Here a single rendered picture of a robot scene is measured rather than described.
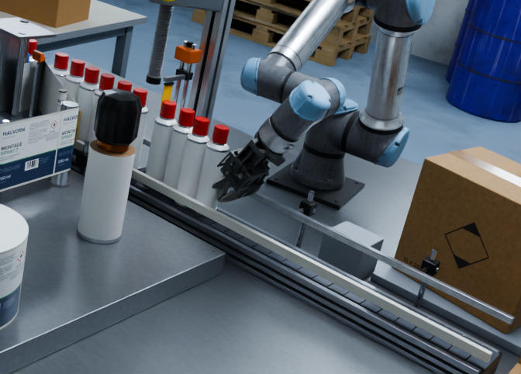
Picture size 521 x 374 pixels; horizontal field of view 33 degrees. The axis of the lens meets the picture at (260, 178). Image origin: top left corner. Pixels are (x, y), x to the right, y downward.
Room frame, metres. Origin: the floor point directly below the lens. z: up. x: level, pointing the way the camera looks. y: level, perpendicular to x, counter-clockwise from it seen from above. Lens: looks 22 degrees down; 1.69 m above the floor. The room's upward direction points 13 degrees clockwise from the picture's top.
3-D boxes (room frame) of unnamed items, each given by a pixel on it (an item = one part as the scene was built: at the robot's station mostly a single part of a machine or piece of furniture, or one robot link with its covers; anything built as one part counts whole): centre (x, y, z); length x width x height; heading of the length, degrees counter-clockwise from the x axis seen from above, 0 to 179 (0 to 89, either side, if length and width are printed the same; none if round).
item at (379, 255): (1.71, -0.05, 0.95); 1.07 x 0.01 x 0.01; 59
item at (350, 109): (2.22, -0.16, 1.01); 0.13 x 0.12 x 0.14; 67
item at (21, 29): (1.96, 0.63, 1.14); 0.14 x 0.11 x 0.01; 59
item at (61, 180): (1.73, 0.43, 0.97); 0.05 x 0.05 x 0.19
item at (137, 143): (1.88, 0.31, 0.98); 0.05 x 0.05 x 0.20
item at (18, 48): (1.96, 0.63, 1.01); 0.14 x 0.13 x 0.26; 59
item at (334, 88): (1.75, -0.07, 1.20); 0.11 x 0.11 x 0.08; 67
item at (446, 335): (1.65, -0.02, 0.90); 1.07 x 0.01 x 0.02; 59
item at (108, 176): (1.55, 0.29, 1.03); 0.09 x 0.09 x 0.30
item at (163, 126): (1.84, 0.24, 0.98); 0.05 x 0.05 x 0.20
